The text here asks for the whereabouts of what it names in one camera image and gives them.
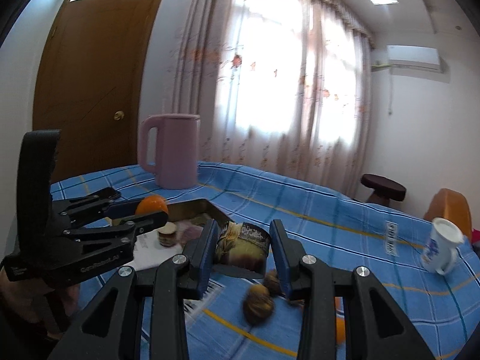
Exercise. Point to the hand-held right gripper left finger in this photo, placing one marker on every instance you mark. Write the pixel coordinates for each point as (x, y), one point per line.
(210, 249)

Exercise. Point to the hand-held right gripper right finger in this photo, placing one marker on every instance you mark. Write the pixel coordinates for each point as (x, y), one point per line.
(279, 255)

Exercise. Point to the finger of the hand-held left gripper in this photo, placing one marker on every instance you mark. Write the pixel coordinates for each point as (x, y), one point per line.
(150, 223)
(123, 209)

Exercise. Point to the small orange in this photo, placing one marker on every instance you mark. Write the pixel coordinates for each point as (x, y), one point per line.
(152, 204)

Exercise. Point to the purple passion fruit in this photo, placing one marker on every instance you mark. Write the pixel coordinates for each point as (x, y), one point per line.
(189, 232)

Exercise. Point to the round brown fruit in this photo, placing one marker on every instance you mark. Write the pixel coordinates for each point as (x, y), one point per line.
(270, 281)
(258, 303)

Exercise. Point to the tan round snack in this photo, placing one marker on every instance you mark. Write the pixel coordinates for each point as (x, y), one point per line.
(167, 234)

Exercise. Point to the white paper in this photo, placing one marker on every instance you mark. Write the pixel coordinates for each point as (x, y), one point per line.
(150, 253)

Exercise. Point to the blue plaid blanket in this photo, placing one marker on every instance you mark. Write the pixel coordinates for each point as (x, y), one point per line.
(337, 225)

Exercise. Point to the pink electric kettle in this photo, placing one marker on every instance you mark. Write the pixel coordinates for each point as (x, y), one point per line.
(176, 150)

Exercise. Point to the brass door knob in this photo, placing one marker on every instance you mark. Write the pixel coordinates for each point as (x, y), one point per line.
(120, 115)

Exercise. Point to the dark round stool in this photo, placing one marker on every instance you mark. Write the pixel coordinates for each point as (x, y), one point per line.
(384, 186)

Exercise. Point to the brown wooden door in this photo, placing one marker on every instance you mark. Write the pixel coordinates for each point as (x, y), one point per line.
(86, 82)

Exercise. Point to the floral sheer curtain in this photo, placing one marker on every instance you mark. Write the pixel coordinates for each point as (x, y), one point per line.
(195, 82)

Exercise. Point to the white blue floral mug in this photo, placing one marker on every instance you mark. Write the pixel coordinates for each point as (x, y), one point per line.
(440, 247)

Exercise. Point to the orange wooden chair back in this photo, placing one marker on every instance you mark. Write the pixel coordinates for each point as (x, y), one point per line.
(450, 206)

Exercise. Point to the red object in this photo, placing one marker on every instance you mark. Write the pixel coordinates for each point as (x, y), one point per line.
(475, 236)

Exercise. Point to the white air conditioner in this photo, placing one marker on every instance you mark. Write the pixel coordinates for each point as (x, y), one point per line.
(412, 58)

